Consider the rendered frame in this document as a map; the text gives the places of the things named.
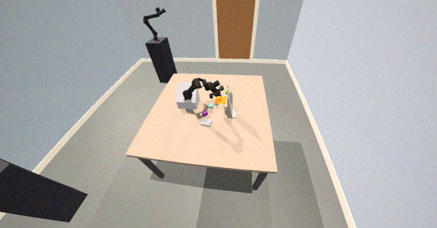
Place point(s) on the orange flat square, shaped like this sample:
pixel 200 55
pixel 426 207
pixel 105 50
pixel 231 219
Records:
pixel 220 100

